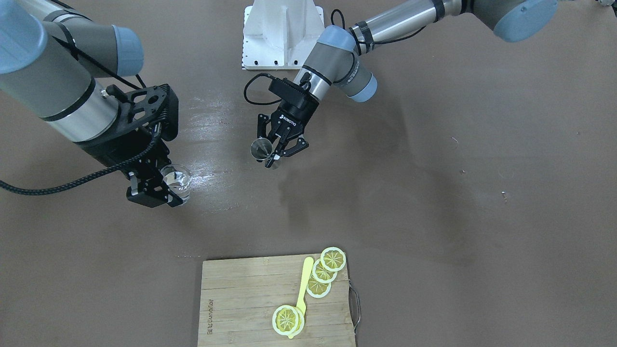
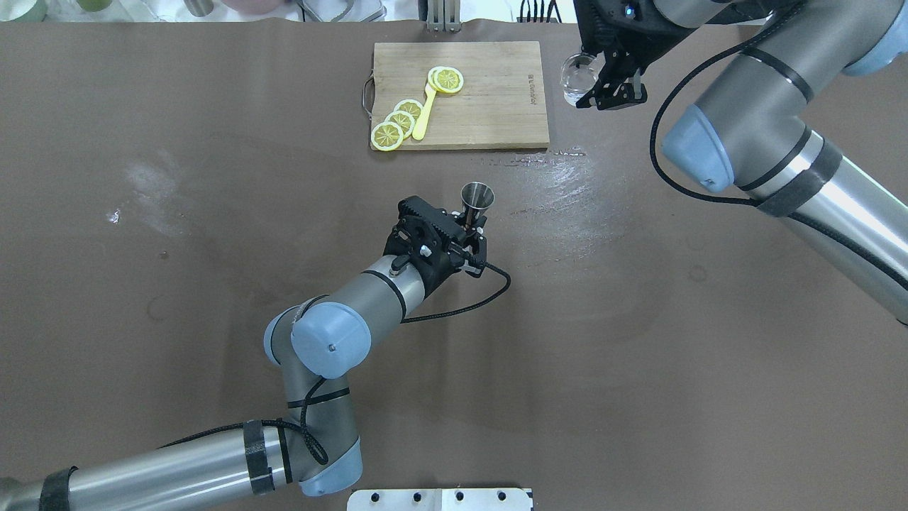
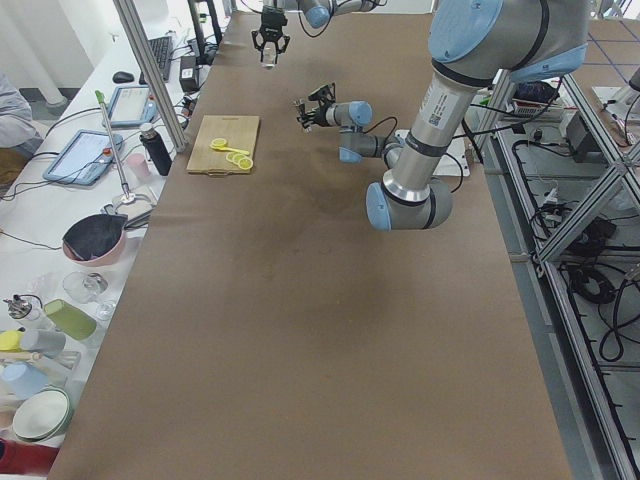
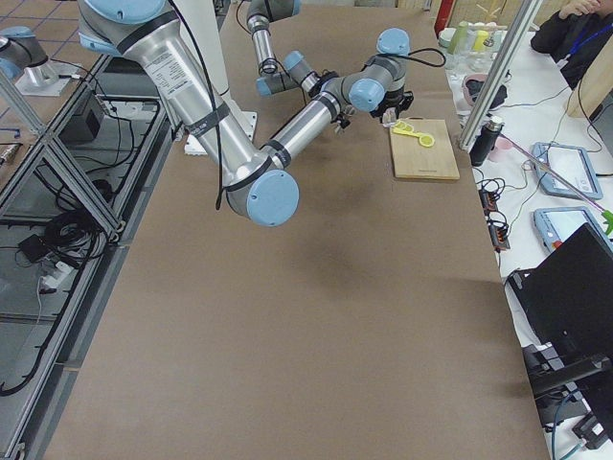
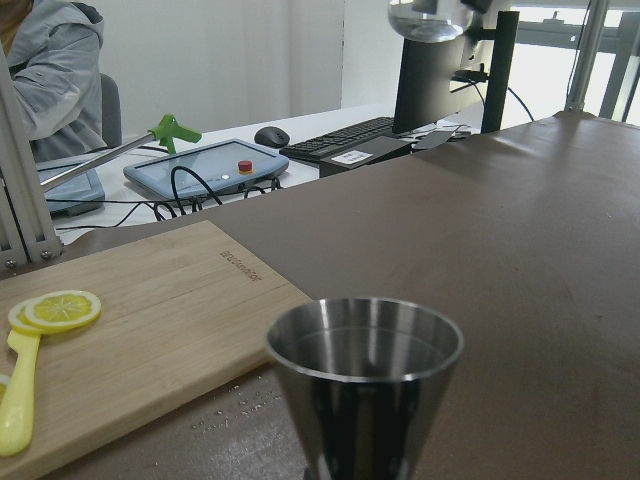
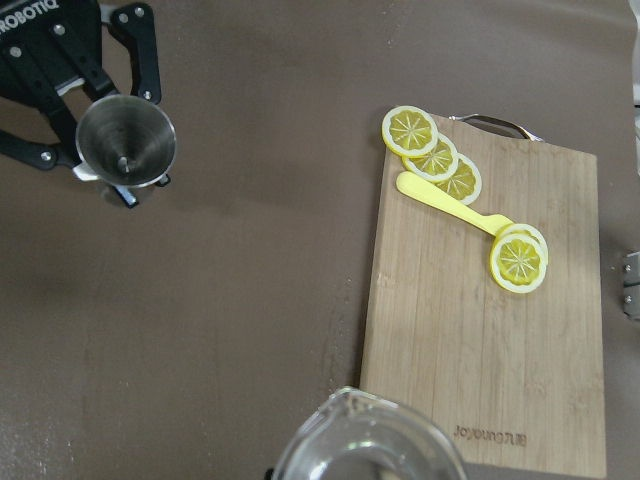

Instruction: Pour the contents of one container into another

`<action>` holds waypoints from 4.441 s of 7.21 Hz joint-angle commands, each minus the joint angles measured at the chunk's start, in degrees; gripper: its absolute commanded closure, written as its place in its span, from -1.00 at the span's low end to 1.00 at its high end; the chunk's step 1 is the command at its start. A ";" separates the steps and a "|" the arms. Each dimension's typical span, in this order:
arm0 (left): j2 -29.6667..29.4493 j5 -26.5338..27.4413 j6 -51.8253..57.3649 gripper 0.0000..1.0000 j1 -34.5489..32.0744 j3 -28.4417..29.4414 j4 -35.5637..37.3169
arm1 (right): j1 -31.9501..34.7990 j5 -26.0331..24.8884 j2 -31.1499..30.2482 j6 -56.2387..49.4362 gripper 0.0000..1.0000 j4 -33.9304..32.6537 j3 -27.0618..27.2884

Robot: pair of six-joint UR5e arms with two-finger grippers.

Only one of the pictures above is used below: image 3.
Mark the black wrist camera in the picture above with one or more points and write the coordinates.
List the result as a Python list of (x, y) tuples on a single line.
[(324, 95)]

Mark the black keyboard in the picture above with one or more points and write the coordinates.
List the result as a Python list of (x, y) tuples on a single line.
[(162, 48)]

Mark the pink bowl with cloth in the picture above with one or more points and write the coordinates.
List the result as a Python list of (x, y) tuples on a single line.
[(95, 241)]

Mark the clear wine glass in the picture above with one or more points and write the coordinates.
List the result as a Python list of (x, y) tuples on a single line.
[(89, 287)]

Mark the blue teach pendant tablet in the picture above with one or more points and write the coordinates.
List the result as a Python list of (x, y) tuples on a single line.
[(83, 161)]

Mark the green shaker bottle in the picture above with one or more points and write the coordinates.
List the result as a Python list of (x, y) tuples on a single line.
[(70, 319)]

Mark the lemon slice far end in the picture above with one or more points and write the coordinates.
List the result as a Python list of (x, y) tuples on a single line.
[(245, 163)]

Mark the metal rod green handle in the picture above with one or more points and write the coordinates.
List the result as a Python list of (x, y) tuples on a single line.
[(127, 197)]

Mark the person in grey jacket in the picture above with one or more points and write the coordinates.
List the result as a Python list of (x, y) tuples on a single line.
[(20, 140)]

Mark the black computer mouse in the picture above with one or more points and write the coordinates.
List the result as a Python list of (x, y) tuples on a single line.
[(121, 77)]

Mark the pink cup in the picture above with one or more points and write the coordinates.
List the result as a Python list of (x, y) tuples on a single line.
[(138, 165)]

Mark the glass syrup dispenser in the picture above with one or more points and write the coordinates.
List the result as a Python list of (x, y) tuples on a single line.
[(26, 307)]

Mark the aluminium frame post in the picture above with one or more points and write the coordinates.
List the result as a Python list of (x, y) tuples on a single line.
[(138, 41)]

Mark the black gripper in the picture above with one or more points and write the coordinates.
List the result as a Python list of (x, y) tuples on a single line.
[(320, 114), (270, 22)]

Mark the clear glass measuring cup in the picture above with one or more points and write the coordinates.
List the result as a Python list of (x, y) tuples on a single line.
[(269, 55)]

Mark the light blue cup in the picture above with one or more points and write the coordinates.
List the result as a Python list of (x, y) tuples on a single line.
[(23, 379)]

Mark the black thermos bottle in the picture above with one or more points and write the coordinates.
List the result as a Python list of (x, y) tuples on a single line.
[(156, 148)]

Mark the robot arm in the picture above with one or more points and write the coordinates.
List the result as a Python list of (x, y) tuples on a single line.
[(318, 14), (469, 42)]

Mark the bamboo cutting board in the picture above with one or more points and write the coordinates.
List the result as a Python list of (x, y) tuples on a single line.
[(241, 134)]

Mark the grey cup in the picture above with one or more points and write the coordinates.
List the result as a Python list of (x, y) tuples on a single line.
[(46, 342)]

